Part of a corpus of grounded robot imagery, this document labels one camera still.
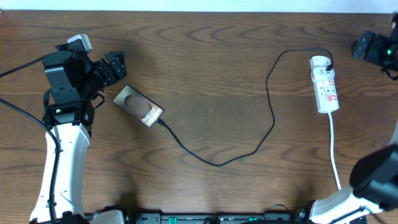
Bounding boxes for black charging cable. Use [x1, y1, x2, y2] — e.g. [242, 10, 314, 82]
[155, 48, 335, 168]

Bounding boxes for Samsung Galaxy smartphone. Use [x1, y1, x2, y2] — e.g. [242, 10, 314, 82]
[113, 85, 164, 128]

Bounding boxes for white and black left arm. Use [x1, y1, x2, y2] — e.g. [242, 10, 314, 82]
[30, 50, 127, 223]

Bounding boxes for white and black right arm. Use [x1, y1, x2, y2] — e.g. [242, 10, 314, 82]
[294, 29, 397, 223]

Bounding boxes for white charger plug adapter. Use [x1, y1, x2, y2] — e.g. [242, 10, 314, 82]
[310, 55, 331, 71]

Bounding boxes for white power strip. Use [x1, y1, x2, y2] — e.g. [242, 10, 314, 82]
[311, 66, 340, 114]

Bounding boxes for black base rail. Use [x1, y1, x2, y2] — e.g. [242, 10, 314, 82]
[122, 211, 311, 224]

